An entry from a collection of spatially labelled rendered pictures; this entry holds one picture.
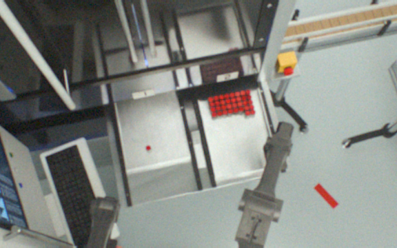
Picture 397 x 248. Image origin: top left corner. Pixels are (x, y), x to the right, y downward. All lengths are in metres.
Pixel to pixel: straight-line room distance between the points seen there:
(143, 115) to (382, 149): 1.58
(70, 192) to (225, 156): 0.65
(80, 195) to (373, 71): 1.99
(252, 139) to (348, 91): 1.25
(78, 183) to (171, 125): 0.45
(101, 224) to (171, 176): 0.63
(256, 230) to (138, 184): 0.84
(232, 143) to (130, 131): 0.42
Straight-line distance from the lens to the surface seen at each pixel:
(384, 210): 3.06
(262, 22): 1.68
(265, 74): 2.09
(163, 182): 2.02
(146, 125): 2.08
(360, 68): 3.29
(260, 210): 1.31
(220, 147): 2.05
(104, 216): 1.48
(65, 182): 2.14
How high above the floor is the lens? 2.85
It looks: 72 degrees down
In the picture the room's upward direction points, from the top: straight up
